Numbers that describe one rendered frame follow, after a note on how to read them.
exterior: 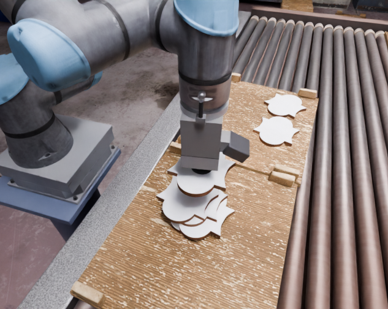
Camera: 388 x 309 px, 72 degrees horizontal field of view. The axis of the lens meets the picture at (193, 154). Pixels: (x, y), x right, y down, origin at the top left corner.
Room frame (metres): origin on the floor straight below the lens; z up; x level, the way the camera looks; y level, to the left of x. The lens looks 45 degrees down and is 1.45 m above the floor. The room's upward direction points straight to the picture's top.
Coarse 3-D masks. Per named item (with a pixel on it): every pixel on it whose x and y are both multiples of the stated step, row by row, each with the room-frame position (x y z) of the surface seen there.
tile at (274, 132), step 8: (264, 120) 0.64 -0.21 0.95; (272, 120) 0.64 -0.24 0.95; (280, 120) 0.64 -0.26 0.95; (288, 120) 0.64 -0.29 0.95; (256, 128) 0.61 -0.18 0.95; (264, 128) 0.61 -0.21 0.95; (272, 128) 0.61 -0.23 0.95; (280, 128) 0.61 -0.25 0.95; (288, 128) 0.61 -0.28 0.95; (264, 136) 0.57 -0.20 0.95; (272, 136) 0.57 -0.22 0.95; (280, 136) 0.57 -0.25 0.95; (288, 136) 0.57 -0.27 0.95; (264, 144) 0.55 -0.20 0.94; (272, 144) 0.54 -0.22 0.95; (280, 144) 0.54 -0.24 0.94; (288, 144) 0.55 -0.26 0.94
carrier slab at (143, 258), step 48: (144, 192) 0.38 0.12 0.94; (240, 192) 0.38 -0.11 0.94; (288, 192) 0.38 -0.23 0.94; (144, 240) 0.26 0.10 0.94; (192, 240) 0.26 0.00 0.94; (240, 240) 0.26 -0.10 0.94; (96, 288) 0.17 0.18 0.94; (144, 288) 0.17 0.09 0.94; (192, 288) 0.17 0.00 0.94; (240, 288) 0.17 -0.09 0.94
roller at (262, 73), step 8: (280, 24) 1.51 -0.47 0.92; (280, 32) 1.41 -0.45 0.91; (272, 40) 1.30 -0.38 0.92; (272, 48) 1.21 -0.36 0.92; (264, 56) 1.14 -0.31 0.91; (272, 56) 1.15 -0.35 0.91; (264, 64) 1.05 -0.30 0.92; (264, 72) 0.99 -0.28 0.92; (256, 80) 0.93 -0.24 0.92; (264, 80) 0.95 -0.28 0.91
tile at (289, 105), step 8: (280, 96) 0.77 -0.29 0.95; (288, 96) 0.77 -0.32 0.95; (296, 96) 0.77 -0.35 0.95; (272, 104) 0.73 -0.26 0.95; (280, 104) 0.73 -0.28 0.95; (288, 104) 0.73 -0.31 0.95; (296, 104) 0.73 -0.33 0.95; (272, 112) 0.68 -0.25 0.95; (280, 112) 0.68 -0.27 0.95; (288, 112) 0.68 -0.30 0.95; (296, 112) 0.69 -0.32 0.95
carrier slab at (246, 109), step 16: (240, 96) 0.79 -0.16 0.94; (256, 96) 0.79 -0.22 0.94; (272, 96) 0.79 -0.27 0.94; (240, 112) 0.70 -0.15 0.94; (256, 112) 0.70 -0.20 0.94; (304, 112) 0.70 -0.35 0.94; (224, 128) 0.62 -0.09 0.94; (240, 128) 0.62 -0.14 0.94; (304, 128) 0.62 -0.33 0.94; (256, 144) 0.55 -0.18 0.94; (304, 144) 0.55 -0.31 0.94; (256, 160) 0.49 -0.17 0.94; (272, 160) 0.49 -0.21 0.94; (288, 160) 0.49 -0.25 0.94; (304, 160) 0.49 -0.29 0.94
